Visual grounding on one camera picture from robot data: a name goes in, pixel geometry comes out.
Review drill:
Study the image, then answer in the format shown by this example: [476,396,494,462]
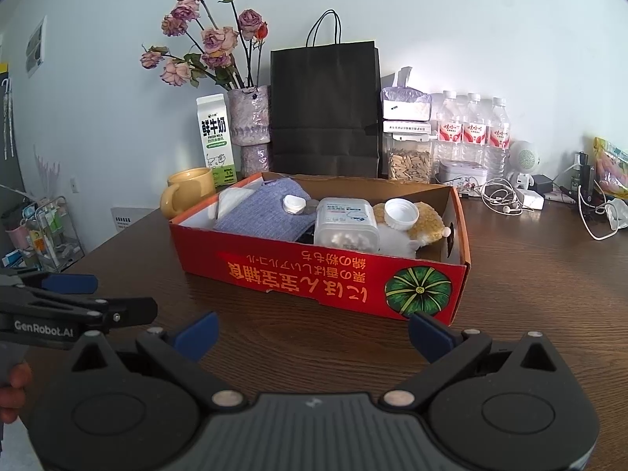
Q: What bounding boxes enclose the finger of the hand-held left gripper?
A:
[84,297,159,329]
[20,273,99,296]

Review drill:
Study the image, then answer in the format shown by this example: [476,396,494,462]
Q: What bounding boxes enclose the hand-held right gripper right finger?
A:
[380,311,565,410]

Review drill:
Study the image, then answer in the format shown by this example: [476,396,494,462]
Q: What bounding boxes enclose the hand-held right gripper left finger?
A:
[69,311,248,410]

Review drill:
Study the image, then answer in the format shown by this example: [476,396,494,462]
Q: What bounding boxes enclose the plush lamb toy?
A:
[373,201,453,258]

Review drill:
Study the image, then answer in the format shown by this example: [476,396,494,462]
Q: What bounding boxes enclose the red cardboard box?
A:
[169,172,472,326]

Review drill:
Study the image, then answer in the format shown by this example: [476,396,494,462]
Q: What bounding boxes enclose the white ribbed bottle cap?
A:
[384,199,420,230]

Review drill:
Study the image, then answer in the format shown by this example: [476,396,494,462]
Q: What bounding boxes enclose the blue-grey fabric pouch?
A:
[214,178,319,242]

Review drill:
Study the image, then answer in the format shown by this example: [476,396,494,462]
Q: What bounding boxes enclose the white padded packet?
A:
[214,187,263,229]

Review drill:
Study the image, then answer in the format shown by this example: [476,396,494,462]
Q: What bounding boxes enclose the white plastic bottle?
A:
[313,197,381,252]

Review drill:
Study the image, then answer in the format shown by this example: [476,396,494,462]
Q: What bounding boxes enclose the person's left hand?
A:
[0,360,33,425]

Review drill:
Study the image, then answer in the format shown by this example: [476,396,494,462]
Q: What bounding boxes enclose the yellow ceramic mug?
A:
[160,168,217,220]

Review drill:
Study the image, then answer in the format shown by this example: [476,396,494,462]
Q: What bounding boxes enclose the white earphones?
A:
[481,179,535,215]

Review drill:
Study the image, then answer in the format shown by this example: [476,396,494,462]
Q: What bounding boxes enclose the silver metal tin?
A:
[438,159,489,187]

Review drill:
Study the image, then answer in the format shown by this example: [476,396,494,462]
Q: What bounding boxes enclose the small white charger block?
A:
[515,189,545,210]

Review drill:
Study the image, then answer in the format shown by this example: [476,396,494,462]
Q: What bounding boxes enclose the jar of wooden pieces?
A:
[383,132,435,182]

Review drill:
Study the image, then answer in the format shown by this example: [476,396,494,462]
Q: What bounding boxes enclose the white green milk carton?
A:
[196,94,237,186]

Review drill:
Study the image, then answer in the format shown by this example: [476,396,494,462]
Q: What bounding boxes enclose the flat white box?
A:
[383,120,435,134]

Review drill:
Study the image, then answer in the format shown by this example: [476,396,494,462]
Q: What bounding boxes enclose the mottled purple ceramic vase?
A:
[227,86,272,175]

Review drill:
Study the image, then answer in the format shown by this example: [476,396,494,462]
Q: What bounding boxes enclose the white face mask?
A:
[601,197,628,230]

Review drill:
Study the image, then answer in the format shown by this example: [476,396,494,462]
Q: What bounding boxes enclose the purple tissue pack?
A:
[382,66,433,121]

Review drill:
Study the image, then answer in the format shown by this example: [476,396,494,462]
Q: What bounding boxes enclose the yellow snack bag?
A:
[593,137,628,194]

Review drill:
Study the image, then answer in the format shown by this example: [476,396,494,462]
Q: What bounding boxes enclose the black paper bag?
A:
[270,10,382,180]

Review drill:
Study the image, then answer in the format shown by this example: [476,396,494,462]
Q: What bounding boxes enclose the dried pink rose bouquet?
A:
[141,0,270,91]

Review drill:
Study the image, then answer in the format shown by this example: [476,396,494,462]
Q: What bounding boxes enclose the wire rack with toiletries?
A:
[0,196,85,276]

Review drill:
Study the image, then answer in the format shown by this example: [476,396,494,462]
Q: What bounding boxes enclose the dark wall board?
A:
[0,61,23,197]

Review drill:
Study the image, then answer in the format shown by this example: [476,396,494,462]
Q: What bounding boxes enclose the wall paper notice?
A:
[24,15,48,78]

